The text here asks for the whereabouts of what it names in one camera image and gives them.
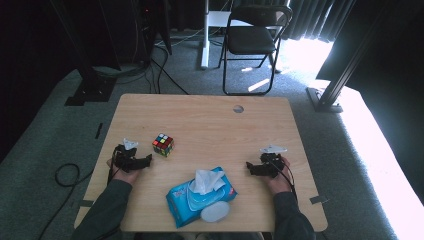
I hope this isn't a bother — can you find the blue wet wipe pack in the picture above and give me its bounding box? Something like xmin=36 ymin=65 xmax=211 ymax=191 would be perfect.
xmin=165 ymin=166 xmax=239 ymax=229

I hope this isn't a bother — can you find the white wet wipe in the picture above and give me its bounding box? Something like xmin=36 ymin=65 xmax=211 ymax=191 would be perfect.
xmin=188 ymin=168 xmax=227 ymax=196

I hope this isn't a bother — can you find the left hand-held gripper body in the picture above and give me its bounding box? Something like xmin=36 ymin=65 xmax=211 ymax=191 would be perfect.
xmin=114 ymin=138 xmax=146 ymax=173

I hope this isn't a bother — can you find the black folding chair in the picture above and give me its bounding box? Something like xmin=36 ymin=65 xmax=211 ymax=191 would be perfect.
xmin=218 ymin=4 xmax=294 ymax=97

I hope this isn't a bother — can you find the black slanted metal stand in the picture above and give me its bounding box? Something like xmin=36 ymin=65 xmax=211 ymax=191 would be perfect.
xmin=306 ymin=0 xmax=389 ymax=114

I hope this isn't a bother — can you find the dark pleated curtain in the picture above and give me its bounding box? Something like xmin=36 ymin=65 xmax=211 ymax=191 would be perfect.
xmin=282 ymin=0 xmax=358 ymax=44

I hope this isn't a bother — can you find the person's left hand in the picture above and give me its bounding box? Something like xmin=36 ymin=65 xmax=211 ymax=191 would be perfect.
xmin=106 ymin=159 xmax=142 ymax=186

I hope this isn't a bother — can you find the dark equipment cabinet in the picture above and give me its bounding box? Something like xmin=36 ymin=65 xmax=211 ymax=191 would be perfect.
xmin=132 ymin=0 xmax=173 ymax=65

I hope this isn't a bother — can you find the white floor cable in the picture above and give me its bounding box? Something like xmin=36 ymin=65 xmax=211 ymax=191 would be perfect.
xmin=155 ymin=27 xmax=205 ymax=48

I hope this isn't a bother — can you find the colourful puzzle cube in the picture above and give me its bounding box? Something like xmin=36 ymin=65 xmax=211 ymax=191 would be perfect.
xmin=152 ymin=133 xmax=175 ymax=158

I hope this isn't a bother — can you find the black floor cable loop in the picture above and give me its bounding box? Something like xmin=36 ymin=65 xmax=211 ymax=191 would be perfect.
xmin=37 ymin=162 xmax=95 ymax=240

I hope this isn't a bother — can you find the black metal stand with base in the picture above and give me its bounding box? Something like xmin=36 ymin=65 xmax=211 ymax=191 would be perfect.
xmin=49 ymin=0 xmax=118 ymax=107

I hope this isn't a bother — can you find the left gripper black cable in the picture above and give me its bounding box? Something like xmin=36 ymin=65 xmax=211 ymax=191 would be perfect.
xmin=106 ymin=145 xmax=124 ymax=185

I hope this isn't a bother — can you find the person's right hand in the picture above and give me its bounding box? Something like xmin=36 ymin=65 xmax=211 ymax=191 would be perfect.
xmin=264 ymin=156 xmax=295 ymax=197

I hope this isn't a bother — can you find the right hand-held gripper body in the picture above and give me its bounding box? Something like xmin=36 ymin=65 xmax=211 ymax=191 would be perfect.
xmin=259 ymin=144 xmax=288 ymax=178

